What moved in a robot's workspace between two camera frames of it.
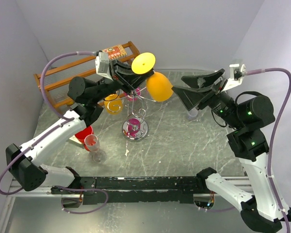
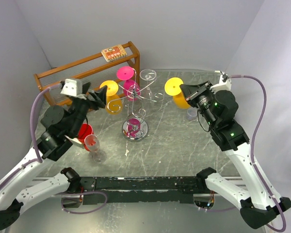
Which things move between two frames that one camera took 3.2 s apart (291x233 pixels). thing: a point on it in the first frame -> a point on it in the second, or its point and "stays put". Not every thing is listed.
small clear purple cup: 192,115 stays put
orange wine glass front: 159,87 -> 172,89
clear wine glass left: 91,141 stays put
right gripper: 189,96 stays put
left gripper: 131,80 -> 100,98
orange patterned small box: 115,52 stays put
